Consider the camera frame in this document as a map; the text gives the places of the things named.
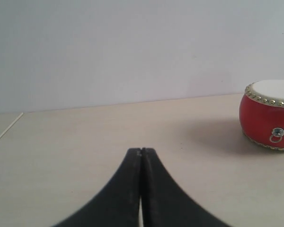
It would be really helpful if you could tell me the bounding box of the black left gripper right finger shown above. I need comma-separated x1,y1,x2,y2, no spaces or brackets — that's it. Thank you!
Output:
140,148,228,227

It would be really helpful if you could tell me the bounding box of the small red drum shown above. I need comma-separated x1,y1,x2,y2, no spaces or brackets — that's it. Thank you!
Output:
239,79,284,151

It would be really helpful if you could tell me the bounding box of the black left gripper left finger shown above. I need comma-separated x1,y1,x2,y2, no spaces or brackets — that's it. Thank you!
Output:
56,148,142,227

